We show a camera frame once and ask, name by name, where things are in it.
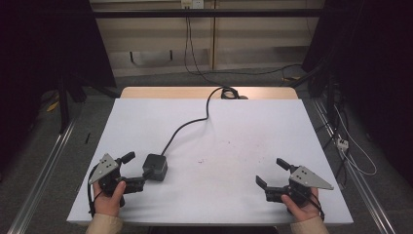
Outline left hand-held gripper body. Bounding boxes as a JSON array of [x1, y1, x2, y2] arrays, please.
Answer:
[[88, 153, 146, 198]]

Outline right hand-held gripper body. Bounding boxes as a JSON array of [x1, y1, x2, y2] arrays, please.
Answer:
[[264, 165, 335, 209]]

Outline black cube power adapter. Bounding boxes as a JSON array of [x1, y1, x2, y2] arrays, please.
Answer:
[[142, 153, 169, 182]]

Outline person's left hand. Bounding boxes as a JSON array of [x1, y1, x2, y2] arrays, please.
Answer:
[[93, 179, 128, 218]]

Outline person's right hand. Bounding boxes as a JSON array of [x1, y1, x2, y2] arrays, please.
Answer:
[[281, 186, 321, 223]]

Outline white power strip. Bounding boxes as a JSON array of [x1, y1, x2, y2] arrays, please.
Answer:
[[336, 136, 350, 152]]

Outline white table cover sheet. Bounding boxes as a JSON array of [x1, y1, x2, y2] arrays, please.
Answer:
[[66, 97, 355, 226]]

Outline wooden table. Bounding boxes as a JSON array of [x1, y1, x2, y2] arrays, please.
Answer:
[[120, 86, 299, 100]]

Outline black metal stand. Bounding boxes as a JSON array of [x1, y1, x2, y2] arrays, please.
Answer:
[[57, 76, 72, 135]]

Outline black curtain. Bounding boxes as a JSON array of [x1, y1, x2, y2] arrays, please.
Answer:
[[0, 0, 117, 176], [301, 0, 413, 188]]

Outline right hand-held gripper black cable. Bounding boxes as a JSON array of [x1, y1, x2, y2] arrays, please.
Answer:
[[296, 186, 326, 222]]

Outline hand-held gripper black cable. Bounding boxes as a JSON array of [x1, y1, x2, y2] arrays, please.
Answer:
[[296, 186, 326, 222], [86, 164, 104, 218]]

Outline left hand-held gripper black cable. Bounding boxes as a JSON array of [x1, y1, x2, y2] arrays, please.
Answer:
[[86, 164, 104, 218]]

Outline aluminium floor rail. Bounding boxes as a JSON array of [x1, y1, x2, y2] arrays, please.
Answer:
[[312, 97, 397, 234], [6, 117, 78, 234]]

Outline white floor cable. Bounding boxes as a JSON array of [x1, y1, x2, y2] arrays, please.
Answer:
[[332, 103, 378, 177]]

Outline black power adapter cable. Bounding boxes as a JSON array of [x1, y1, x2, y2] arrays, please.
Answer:
[[160, 85, 232, 157]]

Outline coiled black cable bundle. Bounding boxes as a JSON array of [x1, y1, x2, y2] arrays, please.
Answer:
[[220, 87, 249, 100]]

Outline black hanging wall cables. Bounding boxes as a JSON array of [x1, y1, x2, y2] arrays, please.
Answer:
[[183, 8, 303, 87]]

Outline black horizontal frame bar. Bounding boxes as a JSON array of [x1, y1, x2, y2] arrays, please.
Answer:
[[92, 8, 325, 20]]

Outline white wall socket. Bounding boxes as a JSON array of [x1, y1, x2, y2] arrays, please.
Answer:
[[180, 0, 206, 10]]

